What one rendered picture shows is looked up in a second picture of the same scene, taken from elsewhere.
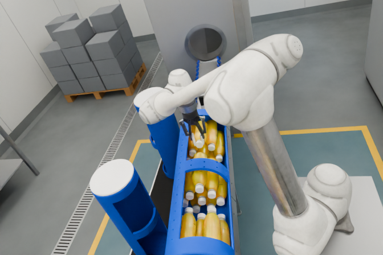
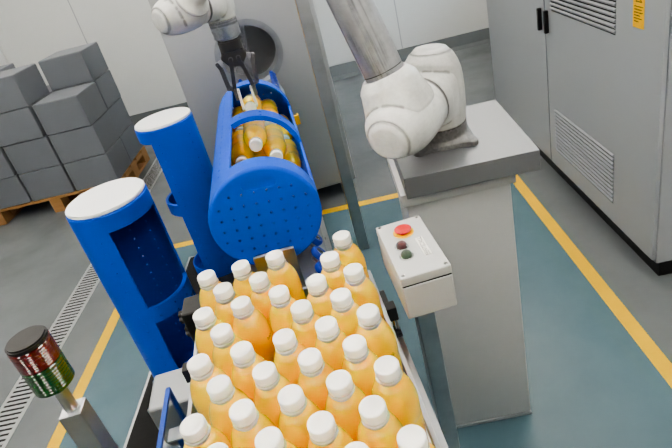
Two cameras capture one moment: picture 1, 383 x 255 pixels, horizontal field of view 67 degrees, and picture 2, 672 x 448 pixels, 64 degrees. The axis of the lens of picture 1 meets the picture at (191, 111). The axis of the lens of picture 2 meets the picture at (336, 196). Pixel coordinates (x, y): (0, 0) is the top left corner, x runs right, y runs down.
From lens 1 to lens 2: 0.87 m
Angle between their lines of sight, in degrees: 16
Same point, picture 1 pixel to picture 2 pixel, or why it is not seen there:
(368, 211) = (494, 125)
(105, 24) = (69, 74)
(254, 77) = not seen: outside the picture
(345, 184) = (449, 53)
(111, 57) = (85, 124)
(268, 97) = not seen: outside the picture
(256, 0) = (327, 42)
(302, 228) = (398, 83)
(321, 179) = (419, 53)
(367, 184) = (490, 106)
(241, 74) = not seen: outside the picture
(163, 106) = not seen: outside the picture
